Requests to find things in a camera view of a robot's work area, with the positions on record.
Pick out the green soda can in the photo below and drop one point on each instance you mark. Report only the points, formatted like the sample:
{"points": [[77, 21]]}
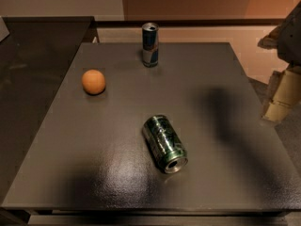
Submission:
{"points": [[165, 145]]}

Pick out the orange ball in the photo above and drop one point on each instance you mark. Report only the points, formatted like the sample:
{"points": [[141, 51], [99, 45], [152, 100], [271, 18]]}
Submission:
{"points": [[93, 82]]}

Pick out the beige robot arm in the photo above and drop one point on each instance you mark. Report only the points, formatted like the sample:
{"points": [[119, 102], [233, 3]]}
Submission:
{"points": [[284, 88]]}

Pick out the blue silver energy drink can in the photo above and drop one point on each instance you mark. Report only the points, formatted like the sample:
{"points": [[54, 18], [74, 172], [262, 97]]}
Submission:
{"points": [[150, 44]]}

